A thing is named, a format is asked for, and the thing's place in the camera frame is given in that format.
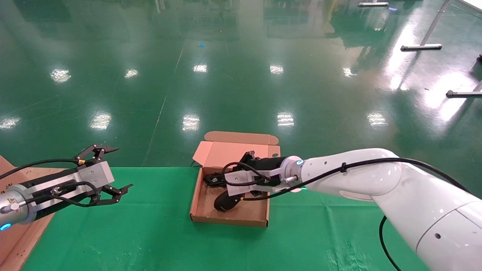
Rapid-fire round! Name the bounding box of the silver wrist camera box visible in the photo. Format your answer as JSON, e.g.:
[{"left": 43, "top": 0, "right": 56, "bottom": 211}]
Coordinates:
[
  {"left": 225, "top": 167, "right": 288, "bottom": 197},
  {"left": 77, "top": 162, "right": 115, "bottom": 190}
]

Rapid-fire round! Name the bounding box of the white table edge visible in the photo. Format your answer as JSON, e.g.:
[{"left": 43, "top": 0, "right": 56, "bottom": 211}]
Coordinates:
[{"left": 450, "top": 0, "right": 482, "bottom": 13}]

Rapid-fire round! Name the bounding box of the large printed cardboard box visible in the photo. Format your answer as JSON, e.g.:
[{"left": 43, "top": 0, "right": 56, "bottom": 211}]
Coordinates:
[{"left": 0, "top": 155, "right": 51, "bottom": 265}]

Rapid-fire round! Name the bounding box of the white table leg with foot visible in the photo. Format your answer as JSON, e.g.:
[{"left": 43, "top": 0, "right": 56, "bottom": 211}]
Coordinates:
[{"left": 400, "top": 0, "right": 451, "bottom": 52}]

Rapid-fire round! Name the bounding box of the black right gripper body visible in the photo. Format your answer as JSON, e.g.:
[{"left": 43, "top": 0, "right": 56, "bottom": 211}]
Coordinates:
[{"left": 246, "top": 155, "right": 291, "bottom": 176}]

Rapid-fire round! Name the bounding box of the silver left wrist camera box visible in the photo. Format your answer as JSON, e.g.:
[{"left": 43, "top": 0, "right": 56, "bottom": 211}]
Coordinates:
[{"left": 77, "top": 162, "right": 115, "bottom": 190}]

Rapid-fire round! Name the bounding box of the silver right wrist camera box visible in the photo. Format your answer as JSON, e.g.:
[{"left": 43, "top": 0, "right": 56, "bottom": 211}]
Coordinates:
[{"left": 225, "top": 167, "right": 288, "bottom": 197}]

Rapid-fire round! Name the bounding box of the small open cardboard box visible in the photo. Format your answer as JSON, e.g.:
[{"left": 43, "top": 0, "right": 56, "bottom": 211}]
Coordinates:
[{"left": 189, "top": 131, "right": 281, "bottom": 228}]

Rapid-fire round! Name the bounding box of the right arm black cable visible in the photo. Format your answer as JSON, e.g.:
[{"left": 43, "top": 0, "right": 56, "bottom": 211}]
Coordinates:
[{"left": 221, "top": 157, "right": 469, "bottom": 271}]

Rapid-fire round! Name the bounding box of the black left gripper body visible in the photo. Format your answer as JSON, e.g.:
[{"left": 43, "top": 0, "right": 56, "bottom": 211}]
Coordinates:
[{"left": 19, "top": 169, "right": 114, "bottom": 224}]

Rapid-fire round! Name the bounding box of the black computer mouse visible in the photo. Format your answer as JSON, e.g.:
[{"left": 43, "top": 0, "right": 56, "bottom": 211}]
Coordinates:
[{"left": 214, "top": 187, "right": 246, "bottom": 212}]

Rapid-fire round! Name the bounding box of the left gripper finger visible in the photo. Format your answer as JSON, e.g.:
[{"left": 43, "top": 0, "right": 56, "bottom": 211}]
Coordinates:
[
  {"left": 90, "top": 183, "right": 134, "bottom": 206},
  {"left": 74, "top": 144, "right": 119, "bottom": 166}
]

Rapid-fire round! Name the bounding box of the green table cloth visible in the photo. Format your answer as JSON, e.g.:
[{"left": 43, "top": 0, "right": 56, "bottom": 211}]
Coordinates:
[{"left": 21, "top": 167, "right": 430, "bottom": 271}]

